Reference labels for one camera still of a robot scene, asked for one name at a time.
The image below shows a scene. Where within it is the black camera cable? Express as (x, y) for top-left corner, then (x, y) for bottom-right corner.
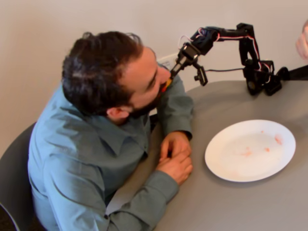
(205, 68), (246, 73)

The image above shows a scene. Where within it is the bearded man's head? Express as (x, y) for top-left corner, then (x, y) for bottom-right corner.
(61, 31), (173, 126)

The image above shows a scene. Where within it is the man's teal shirt torso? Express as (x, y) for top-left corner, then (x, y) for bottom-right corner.
(27, 76), (194, 231)

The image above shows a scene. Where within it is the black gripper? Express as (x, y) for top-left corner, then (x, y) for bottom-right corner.
(170, 42), (202, 77)

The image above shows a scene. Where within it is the yellow plastic fork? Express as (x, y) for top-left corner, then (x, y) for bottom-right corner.
(161, 76), (174, 94)

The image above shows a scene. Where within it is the bystander's hand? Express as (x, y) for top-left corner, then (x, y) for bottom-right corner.
(295, 19), (308, 64)

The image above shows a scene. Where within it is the dark grey chair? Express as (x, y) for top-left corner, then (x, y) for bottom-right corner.
(0, 122), (37, 231)

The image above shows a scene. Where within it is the man's left hand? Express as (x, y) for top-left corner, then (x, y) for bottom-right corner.
(159, 130), (193, 159)

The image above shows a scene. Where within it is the man's right hand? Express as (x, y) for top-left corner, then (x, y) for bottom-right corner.
(155, 155), (193, 186)

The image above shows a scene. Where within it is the man's right forearm teal sleeve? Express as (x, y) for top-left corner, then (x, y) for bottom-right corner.
(105, 169), (180, 218)

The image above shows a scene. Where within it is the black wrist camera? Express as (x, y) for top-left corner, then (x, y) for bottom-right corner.
(193, 63), (209, 87)

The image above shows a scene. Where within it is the white round plate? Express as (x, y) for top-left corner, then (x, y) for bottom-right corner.
(204, 119), (296, 183)

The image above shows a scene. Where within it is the man's left forearm teal sleeve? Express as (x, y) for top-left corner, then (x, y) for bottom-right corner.
(167, 93), (194, 141)

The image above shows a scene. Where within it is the black table clamp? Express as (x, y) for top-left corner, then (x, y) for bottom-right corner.
(276, 66), (291, 83)

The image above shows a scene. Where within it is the white empty wall socket strip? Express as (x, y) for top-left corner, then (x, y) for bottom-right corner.
(156, 53), (180, 72)

